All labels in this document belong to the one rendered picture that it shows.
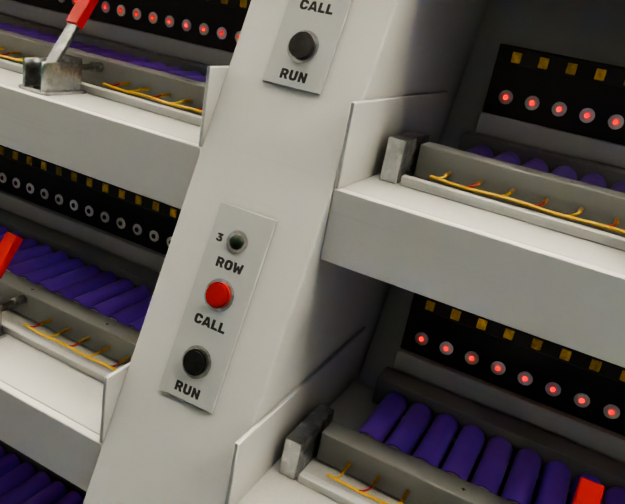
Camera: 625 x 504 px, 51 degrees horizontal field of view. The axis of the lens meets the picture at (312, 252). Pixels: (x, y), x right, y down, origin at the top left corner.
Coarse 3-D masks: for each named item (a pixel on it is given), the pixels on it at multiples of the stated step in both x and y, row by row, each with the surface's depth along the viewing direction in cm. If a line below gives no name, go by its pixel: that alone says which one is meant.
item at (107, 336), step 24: (0, 288) 54; (24, 288) 54; (24, 312) 54; (48, 312) 52; (72, 312) 52; (96, 312) 52; (48, 336) 50; (72, 336) 52; (96, 336) 50; (120, 336) 49; (96, 360) 49; (120, 360) 49
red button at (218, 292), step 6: (216, 282) 39; (210, 288) 39; (216, 288) 39; (222, 288) 39; (228, 288) 39; (210, 294) 39; (216, 294) 39; (222, 294) 39; (228, 294) 39; (210, 300) 39; (216, 300) 39; (222, 300) 39; (228, 300) 39; (216, 306) 39; (222, 306) 39
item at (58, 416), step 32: (0, 192) 69; (64, 224) 66; (128, 256) 63; (160, 256) 61; (32, 320) 54; (0, 352) 49; (32, 352) 50; (96, 352) 51; (0, 384) 45; (32, 384) 46; (64, 384) 47; (96, 384) 47; (0, 416) 46; (32, 416) 44; (64, 416) 43; (96, 416) 44; (32, 448) 45; (64, 448) 43; (96, 448) 42
